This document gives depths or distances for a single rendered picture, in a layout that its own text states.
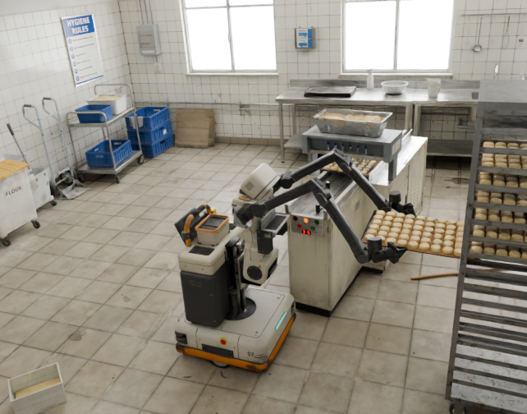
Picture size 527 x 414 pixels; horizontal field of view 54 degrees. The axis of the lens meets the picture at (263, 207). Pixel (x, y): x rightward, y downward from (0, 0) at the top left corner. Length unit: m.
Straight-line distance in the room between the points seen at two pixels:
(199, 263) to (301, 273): 0.93
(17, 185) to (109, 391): 2.82
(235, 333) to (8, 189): 3.13
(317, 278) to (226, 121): 4.59
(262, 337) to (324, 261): 0.72
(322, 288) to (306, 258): 0.26
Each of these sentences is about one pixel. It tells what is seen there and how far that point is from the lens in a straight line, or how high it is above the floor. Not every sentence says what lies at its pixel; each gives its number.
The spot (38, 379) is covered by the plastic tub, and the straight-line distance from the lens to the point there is 3.81.
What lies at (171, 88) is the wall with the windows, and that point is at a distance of 8.26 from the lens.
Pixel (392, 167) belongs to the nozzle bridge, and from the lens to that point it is 4.13.
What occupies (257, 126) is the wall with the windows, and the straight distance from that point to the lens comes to 7.83.
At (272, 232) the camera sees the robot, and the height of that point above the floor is 0.98.
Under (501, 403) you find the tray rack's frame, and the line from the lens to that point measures 3.32.
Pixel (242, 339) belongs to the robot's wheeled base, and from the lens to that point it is 3.40.
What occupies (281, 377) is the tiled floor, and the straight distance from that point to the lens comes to 3.53.
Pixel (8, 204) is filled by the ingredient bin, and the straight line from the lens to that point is 5.78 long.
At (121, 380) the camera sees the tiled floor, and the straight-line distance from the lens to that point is 3.71.
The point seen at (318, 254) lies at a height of 0.55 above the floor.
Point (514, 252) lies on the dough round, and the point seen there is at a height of 1.06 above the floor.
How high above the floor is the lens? 2.39
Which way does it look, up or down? 24 degrees down
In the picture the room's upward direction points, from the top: 4 degrees counter-clockwise
